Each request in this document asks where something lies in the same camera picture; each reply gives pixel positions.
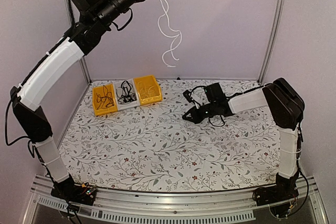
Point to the yellow plastic bin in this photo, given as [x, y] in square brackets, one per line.
[148, 89]
[103, 100]

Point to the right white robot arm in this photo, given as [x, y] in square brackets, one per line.
[286, 107]

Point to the front aluminium rail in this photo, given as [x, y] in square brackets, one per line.
[120, 206]

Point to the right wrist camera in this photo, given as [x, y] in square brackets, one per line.
[188, 96]

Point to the left yellow plastic bin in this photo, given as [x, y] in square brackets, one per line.
[103, 100]

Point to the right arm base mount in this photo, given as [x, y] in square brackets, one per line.
[283, 190]

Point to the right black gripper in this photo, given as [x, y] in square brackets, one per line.
[195, 118]

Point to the white translucent plastic bin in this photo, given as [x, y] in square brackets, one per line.
[126, 95]

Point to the right yellow plastic bin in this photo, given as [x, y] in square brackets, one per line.
[148, 89]

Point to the right aluminium frame post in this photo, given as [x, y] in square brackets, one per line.
[272, 39]

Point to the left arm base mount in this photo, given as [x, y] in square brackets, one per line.
[73, 192]

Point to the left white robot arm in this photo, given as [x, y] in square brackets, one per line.
[96, 18]

